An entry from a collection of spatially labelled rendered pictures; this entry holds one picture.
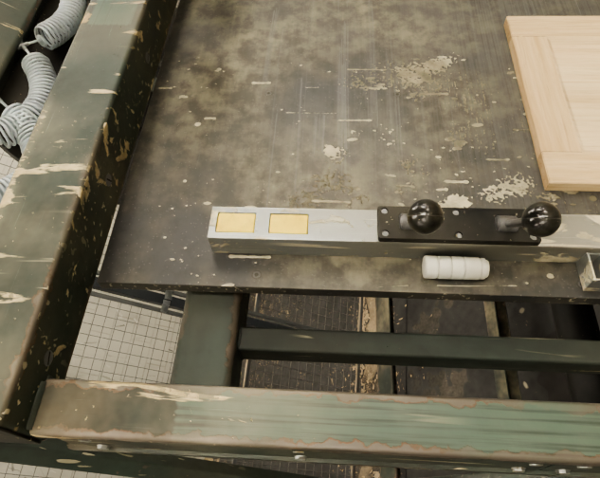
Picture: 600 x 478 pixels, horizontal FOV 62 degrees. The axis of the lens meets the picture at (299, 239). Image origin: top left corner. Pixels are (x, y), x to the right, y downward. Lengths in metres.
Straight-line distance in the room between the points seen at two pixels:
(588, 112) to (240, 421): 0.68
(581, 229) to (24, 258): 0.67
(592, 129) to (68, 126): 0.76
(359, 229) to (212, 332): 0.24
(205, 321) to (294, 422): 0.21
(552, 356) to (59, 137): 0.71
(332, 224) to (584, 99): 0.47
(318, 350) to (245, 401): 0.16
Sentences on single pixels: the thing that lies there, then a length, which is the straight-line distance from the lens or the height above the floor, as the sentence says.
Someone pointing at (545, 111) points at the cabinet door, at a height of 1.28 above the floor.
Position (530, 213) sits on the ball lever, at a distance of 0.56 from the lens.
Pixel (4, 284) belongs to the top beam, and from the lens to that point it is 0.64.
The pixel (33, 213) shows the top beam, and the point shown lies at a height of 1.90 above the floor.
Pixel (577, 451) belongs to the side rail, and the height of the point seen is 1.36.
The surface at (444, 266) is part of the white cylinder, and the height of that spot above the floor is 1.44.
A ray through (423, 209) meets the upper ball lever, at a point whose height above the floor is 1.55.
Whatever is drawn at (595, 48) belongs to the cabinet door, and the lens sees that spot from 1.02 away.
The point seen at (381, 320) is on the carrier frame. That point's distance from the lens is 1.84.
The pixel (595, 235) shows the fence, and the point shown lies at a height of 1.29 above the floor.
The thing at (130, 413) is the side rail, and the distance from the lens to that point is 0.58.
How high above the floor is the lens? 1.86
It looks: 24 degrees down
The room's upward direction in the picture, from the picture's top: 71 degrees counter-clockwise
